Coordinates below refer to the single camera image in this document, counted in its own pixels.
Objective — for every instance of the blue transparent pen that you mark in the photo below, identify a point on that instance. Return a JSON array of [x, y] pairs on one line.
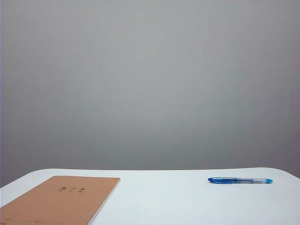
[[239, 180]]

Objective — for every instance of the brown kraft notebook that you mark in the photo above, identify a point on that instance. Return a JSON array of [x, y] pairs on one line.
[[58, 201]]

